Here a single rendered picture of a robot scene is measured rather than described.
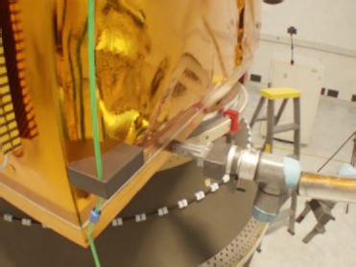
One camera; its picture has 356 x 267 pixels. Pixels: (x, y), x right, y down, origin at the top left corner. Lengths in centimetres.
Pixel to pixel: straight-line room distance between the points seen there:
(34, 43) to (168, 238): 80
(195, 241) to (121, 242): 29
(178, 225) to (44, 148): 69
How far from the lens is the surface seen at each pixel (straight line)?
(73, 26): 32
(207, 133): 93
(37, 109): 35
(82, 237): 46
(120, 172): 34
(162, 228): 94
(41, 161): 39
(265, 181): 64
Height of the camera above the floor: 211
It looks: 26 degrees down
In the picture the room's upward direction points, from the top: 2 degrees clockwise
